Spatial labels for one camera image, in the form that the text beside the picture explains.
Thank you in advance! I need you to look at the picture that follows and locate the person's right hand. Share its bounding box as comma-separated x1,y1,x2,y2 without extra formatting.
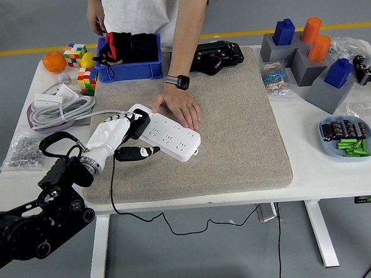
86,6,108,37

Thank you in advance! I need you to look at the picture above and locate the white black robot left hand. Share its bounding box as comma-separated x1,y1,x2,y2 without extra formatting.
82,110,162,165

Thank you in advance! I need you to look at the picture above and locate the person's left hand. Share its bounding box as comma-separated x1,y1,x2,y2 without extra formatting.
150,81,202,134

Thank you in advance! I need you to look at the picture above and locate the black plug adapter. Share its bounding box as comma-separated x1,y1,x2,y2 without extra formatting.
127,108,153,140

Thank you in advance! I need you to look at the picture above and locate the white power strip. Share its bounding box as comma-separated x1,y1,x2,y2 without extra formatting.
125,99,203,166

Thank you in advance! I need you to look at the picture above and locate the thin black adapter cord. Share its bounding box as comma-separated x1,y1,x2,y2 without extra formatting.
108,145,264,240

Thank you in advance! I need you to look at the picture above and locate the black wristwatch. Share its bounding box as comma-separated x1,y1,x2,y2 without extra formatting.
165,73,191,92

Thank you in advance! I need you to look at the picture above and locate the yellow lemon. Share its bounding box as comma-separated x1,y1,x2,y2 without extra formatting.
79,50,99,69

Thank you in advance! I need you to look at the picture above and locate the colourful puzzle cube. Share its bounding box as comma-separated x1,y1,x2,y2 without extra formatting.
62,42,89,68
76,65,100,96

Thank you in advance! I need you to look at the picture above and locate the grey-brown mat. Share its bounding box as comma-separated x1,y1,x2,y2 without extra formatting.
74,43,295,206

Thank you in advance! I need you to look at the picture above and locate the black foam block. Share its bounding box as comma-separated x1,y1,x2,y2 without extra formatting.
131,32,160,64

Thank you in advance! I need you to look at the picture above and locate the orange fruit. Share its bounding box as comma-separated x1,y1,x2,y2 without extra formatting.
41,50,67,74

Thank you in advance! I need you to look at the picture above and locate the blue plastic bin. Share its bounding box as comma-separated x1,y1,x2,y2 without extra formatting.
92,32,164,84

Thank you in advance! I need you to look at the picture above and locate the black device housing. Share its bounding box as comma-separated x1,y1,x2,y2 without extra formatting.
187,39,246,77

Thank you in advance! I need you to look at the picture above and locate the clear bag of screws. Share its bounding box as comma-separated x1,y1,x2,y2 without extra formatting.
0,130,46,173

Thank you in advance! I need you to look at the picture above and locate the clear bag of resistors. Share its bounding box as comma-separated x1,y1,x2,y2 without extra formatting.
258,59,296,101

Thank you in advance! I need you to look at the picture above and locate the wide grey block holder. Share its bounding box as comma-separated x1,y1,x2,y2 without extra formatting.
258,30,309,69

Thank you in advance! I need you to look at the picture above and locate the white table leg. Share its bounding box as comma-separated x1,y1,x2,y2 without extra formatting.
303,198,341,269
85,214,115,278

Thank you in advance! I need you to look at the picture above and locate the blue bottle-shaped block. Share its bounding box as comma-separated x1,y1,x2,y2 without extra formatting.
271,18,297,47
322,57,356,90

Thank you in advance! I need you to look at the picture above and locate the silver box under table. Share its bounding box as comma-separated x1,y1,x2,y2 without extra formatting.
254,201,279,223

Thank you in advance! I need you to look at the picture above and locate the orange cylinder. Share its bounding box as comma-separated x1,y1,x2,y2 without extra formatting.
306,34,333,64
300,16,324,44

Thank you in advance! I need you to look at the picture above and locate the light blue plate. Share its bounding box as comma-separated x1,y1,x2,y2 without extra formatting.
317,112,371,164

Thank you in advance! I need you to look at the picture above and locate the crumpled clear plastic bag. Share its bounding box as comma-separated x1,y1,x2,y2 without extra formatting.
327,36,371,64

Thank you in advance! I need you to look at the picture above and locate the black red drawstring pouch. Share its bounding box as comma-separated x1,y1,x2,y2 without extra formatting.
90,30,135,81

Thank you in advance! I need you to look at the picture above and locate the white coiled power strip cable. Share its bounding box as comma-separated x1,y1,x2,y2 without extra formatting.
27,79,129,132

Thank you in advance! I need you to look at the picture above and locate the white wall switch panel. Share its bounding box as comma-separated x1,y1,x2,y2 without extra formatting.
53,82,80,106
32,92,64,110

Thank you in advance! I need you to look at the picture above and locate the black hanging cable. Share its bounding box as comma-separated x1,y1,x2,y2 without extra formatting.
273,202,285,278

